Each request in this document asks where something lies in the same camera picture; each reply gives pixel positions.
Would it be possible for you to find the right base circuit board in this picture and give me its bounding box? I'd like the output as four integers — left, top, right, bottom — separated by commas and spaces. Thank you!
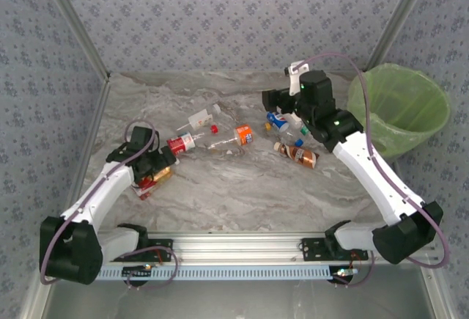
329, 265, 358, 279

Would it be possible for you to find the amber tea bottle white cap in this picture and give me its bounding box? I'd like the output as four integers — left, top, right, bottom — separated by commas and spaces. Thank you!
131, 166, 174, 202

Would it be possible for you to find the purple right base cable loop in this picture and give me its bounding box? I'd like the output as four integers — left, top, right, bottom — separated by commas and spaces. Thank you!
335, 251, 377, 289

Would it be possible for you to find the clear bottle with blue label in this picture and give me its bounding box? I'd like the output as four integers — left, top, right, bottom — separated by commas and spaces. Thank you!
266, 111, 304, 147

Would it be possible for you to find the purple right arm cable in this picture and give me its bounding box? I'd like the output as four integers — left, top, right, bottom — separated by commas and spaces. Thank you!
298, 51, 451, 269

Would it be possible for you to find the clear bottle with green label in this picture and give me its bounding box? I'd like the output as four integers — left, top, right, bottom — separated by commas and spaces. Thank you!
284, 111, 312, 140

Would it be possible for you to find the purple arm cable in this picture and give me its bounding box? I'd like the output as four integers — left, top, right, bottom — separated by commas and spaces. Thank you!
298, 51, 451, 269
39, 120, 160, 286

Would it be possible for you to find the left base circuit board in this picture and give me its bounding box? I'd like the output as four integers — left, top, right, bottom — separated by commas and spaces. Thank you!
122, 264, 155, 276

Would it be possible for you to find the brown drink bottle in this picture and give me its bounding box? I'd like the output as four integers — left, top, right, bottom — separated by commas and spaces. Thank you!
273, 141, 320, 169

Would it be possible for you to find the green plastic bin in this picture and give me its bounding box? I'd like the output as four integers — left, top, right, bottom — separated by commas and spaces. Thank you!
373, 139, 417, 164

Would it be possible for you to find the clear bottle with orange label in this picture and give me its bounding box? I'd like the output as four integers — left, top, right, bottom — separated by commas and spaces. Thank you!
204, 122, 273, 151

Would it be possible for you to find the grey metal sheet panel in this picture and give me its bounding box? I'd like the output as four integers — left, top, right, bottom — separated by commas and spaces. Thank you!
40, 263, 440, 319

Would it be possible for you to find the green trash bin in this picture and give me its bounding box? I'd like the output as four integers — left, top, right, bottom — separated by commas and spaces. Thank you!
346, 62, 452, 158

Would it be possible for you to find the clear bottle with white label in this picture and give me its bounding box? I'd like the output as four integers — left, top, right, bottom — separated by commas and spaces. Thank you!
176, 103, 223, 132

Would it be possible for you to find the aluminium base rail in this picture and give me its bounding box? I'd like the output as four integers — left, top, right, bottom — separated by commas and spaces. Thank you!
98, 230, 437, 264

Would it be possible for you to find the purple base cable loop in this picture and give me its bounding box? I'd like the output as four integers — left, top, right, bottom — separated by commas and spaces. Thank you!
335, 251, 377, 289
120, 249, 180, 290

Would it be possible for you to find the base circuit board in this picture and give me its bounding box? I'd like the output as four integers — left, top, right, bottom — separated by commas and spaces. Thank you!
122, 264, 155, 276
329, 265, 358, 279

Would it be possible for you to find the aluminium side frame rail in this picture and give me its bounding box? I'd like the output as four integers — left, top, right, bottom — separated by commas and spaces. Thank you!
18, 75, 111, 319
388, 159, 459, 319

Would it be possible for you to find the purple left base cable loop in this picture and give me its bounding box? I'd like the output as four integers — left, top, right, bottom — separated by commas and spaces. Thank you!
120, 249, 180, 290

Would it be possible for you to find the aluminium frame post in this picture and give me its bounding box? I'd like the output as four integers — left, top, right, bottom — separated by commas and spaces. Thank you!
366, 0, 437, 73
35, 0, 111, 80

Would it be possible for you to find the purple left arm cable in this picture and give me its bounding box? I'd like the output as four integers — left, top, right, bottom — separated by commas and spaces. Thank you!
39, 120, 160, 286

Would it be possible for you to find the clear bottle with red label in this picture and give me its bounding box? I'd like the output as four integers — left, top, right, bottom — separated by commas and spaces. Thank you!
166, 124, 220, 158

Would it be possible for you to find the pale blue slotted cable duct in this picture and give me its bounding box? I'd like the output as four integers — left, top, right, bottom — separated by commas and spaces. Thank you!
93, 264, 333, 282

